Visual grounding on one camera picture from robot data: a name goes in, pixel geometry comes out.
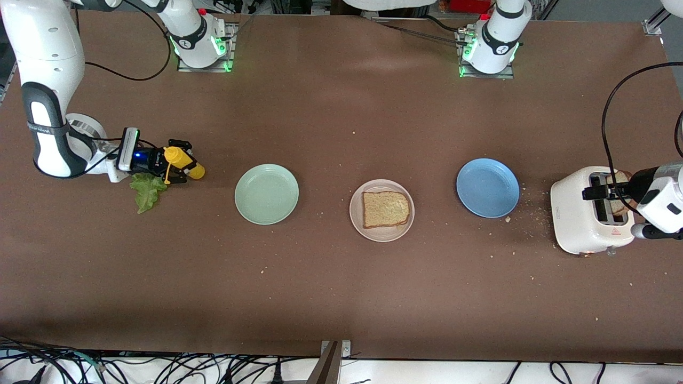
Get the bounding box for yellow mustard squeeze bottle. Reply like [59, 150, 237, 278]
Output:
[163, 146, 205, 185]

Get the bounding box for brown toast bread slice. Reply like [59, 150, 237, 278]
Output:
[362, 191, 411, 229]
[606, 171, 634, 217]

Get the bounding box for mint green plate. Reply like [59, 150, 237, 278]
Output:
[235, 164, 300, 226]

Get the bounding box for blue plate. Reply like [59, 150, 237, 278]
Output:
[456, 158, 520, 219]

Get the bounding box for beige plate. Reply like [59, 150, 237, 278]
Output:
[350, 179, 415, 243]

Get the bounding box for white toaster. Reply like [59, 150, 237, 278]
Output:
[551, 166, 637, 258]

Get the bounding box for green lettuce leaf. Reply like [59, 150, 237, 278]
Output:
[130, 173, 168, 214]

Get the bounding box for brown table cover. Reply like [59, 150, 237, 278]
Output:
[0, 10, 683, 364]

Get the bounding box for red box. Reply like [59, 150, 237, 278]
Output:
[450, 0, 494, 13]

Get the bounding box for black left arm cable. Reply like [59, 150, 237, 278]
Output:
[601, 61, 683, 215]

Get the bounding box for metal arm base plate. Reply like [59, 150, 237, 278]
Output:
[177, 21, 236, 73]
[458, 27, 515, 79]

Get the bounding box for aluminium frame profile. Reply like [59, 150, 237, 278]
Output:
[643, 0, 683, 37]

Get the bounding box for teal cable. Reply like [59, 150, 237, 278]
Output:
[67, 349, 102, 370]

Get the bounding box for black base power cable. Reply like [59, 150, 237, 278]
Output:
[382, 23, 464, 45]

